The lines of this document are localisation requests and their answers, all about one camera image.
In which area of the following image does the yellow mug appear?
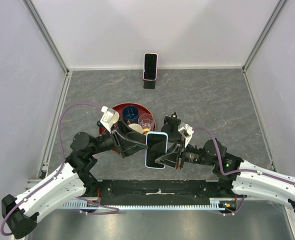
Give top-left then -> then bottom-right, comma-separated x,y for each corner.
128,123 -> 151,135

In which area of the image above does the phone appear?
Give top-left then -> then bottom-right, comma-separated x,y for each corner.
143,52 -> 158,81
145,131 -> 168,170

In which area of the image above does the red round tray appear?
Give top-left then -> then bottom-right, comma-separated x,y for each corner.
97,102 -> 157,153

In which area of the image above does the black round-base phone holder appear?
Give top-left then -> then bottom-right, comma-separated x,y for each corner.
161,112 -> 181,143

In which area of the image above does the clear plastic cup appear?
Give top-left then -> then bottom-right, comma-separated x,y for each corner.
138,113 -> 155,134

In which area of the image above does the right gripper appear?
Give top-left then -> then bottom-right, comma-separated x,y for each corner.
155,137 -> 215,170

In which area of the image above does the green mug cream inside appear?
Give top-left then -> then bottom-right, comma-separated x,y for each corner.
96,112 -> 120,128

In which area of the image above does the dark blue mug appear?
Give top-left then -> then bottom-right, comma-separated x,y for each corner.
121,105 -> 139,124

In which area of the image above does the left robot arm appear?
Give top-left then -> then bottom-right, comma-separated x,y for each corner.
0,120 -> 148,240

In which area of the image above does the grey cable duct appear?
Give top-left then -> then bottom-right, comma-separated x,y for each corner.
58,198 -> 238,212

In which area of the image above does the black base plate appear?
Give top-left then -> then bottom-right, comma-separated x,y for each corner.
84,179 -> 236,204

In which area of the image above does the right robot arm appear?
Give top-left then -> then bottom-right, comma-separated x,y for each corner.
151,139 -> 295,213

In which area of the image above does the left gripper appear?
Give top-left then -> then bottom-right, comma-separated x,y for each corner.
89,118 -> 150,158

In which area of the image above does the black folding phone stand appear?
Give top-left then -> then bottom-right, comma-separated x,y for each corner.
143,80 -> 156,89

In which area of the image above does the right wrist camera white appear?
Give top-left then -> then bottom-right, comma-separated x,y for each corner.
178,122 -> 194,148

